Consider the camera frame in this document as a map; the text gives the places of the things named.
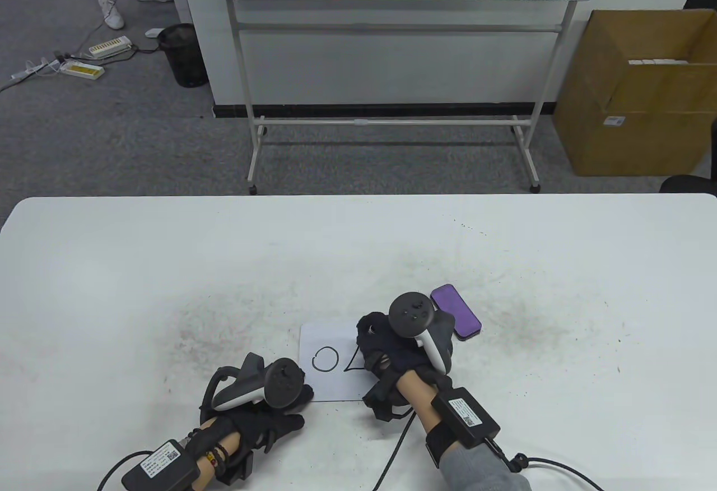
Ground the black wrist sensor box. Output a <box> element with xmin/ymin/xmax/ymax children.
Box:
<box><xmin>425</xmin><ymin>387</ymin><xmax>501</xmax><ymax>467</ymax></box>
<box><xmin>122</xmin><ymin>439</ymin><xmax>201</xmax><ymax>491</ymax></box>

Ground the purple whiteboard eraser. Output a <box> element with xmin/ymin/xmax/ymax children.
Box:
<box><xmin>430</xmin><ymin>284</ymin><xmax>482</xmax><ymax>342</ymax></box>

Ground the white yellow power strip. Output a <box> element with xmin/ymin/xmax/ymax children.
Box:
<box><xmin>89</xmin><ymin>36</ymin><xmax>132</xmax><ymax>60</ymax></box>
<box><xmin>59</xmin><ymin>61</ymin><xmax>105</xmax><ymax>80</ymax></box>

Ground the black left wrist sensor box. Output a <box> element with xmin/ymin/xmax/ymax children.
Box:
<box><xmin>122</xmin><ymin>439</ymin><xmax>201</xmax><ymax>491</ymax></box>

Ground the black right box cable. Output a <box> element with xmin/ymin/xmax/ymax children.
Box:
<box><xmin>487</xmin><ymin>439</ymin><xmax>607</xmax><ymax>491</ymax></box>

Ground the grey floor cable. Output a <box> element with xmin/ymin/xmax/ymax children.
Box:
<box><xmin>67</xmin><ymin>0</ymin><xmax>132</xmax><ymax>60</ymax></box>

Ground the person's right forearm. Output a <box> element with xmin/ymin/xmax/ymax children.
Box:
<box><xmin>395</xmin><ymin>370</ymin><xmax>533</xmax><ymax>491</ymax></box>

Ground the person's left hand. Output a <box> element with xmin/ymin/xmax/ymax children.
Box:
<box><xmin>224</xmin><ymin>385</ymin><xmax>315</xmax><ymax>453</ymax></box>

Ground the black right glove cable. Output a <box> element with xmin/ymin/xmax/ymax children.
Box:
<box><xmin>373</xmin><ymin>414</ymin><xmax>418</xmax><ymax>491</ymax></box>

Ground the black mesh wastebasket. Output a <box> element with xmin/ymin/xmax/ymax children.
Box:
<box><xmin>157</xmin><ymin>24</ymin><xmax>209</xmax><ymax>89</ymax></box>

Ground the black right wrist sensor box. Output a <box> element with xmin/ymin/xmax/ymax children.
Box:
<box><xmin>425</xmin><ymin>387</ymin><xmax>501</xmax><ymax>467</ymax></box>

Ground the black grey right controller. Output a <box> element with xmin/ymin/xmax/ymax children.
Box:
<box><xmin>389</xmin><ymin>293</ymin><xmax>455</xmax><ymax>375</ymax></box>

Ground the person's left forearm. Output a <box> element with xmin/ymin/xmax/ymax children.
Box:
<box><xmin>198</xmin><ymin>415</ymin><xmax>243</xmax><ymax>481</ymax></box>

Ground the black grey controller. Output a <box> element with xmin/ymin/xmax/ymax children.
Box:
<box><xmin>200</xmin><ymin>352</ymin><xmax>308</xmax><ymax>414</ymax></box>
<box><xmin>389</xmin><ymin>293</ymin><xmax>455</xmax><ymax>375</ymax></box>

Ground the black chair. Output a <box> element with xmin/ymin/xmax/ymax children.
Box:
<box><xmin>659</xmin><ymin>175</ymin><xmax>717</xmax><ymax>196</ymax></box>

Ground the black left box cable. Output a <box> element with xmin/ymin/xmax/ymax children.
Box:
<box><xmin>96</xmin><ymin>451</ymin><xmax>147</xmax><ymax>491</ymax></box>

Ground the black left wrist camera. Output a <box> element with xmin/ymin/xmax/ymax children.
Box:
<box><xmin>216</xmin><ymin>445</ymin><xmax>254</xmax><ymax>484</ymax></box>

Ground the beaded bracelet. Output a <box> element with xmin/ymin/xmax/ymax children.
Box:
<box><xmin>204</xmin><ymin>442</ymin><xmax>231</xmax><ymax>473</ymax></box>

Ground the person's right hand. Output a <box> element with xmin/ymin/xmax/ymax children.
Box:
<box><xmin>357</xmin><ymin>311</ymin><xmax>455</xmax><ymax>423</ymax></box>

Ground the black grey left controller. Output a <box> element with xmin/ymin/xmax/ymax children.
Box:
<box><xmin>200</xmin><ymin>352</ymin><xmax>308</xmax><ymax>414</ymax></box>

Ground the brown cardboard box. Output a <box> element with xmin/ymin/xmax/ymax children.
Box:
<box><xmin>553</xmin><ymin>9</ymin><xmax>717</xmax><ymax>178</ymax></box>

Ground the black box cable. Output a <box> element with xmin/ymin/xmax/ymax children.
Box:
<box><xmin>487</xmin><ymin>439</ymin><xmax>607</xmax><ymax>491</ymax></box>
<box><xmin>96</xmin><ymin>451</ymin><xmax>147</xmax><ymax>491</ymax></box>

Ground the small white whiteboard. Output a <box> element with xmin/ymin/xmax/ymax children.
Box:
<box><xmin>299</xmin><ymin>322</ymin><xmax>370</xmax><ymax>403</ymax></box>

